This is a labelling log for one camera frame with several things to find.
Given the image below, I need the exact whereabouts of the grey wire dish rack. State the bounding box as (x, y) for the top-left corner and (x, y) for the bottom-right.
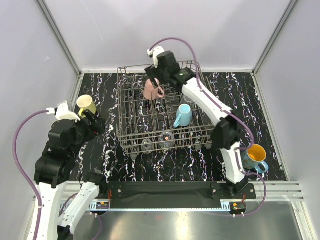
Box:
(116, 65), (214, 159)

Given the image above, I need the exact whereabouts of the pink ceramic mug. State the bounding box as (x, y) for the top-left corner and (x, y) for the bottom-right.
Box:
(143, 78), (165, 100)

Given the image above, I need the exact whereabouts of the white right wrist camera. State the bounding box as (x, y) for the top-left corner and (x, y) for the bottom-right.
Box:
(147, 46), (165, 68)

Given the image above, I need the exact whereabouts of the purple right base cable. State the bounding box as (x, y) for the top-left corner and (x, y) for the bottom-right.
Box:
(243, 172), (270, 216)

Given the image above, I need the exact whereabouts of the aluminium frame rail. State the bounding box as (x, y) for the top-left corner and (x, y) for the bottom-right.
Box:
(59, 181), (304, 212)

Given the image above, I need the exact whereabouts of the light blue ceramic mug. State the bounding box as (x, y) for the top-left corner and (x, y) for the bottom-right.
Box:
(173, 104), (192, 128)

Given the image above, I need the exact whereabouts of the yellow ceramic mug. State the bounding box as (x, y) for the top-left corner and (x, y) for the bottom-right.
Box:
(76, 94), (97, 118)

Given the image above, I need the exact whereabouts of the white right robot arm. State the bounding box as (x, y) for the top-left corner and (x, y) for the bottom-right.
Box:
(145, 47), (249, 199)

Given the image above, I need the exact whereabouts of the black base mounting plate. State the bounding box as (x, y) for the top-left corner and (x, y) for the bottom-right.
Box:
(99, 181), (257, 200)

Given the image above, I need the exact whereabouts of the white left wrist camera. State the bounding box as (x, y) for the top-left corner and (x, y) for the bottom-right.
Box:
(46, 101), (81, 122)

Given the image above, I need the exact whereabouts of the clear glass cup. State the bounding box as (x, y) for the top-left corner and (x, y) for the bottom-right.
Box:
(140, 138), (155, 154)
(157, 131), (175, 150)
(183, 95), (195, 106)

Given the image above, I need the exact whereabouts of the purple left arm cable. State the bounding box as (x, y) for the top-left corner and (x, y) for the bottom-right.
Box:
(12, 109), (50, 240)

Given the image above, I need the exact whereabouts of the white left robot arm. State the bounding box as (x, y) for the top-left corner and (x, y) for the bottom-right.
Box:
(30, 110), (108, 240)

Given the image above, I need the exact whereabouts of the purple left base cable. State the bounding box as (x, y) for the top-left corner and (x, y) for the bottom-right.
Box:
(58, 192), (105, 240)

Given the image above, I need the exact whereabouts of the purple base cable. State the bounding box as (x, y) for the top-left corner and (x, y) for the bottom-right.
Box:
(58, 192), (105, 240)
(243, 172), (270, 216)

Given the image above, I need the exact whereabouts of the blue floral mug orange inside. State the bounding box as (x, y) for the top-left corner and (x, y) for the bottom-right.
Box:
(241, 144), (269, 174)

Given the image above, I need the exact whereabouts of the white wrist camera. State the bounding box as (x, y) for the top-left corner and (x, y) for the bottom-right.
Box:
(147, 46), (165, 68)
(46, 101), (81, 122)

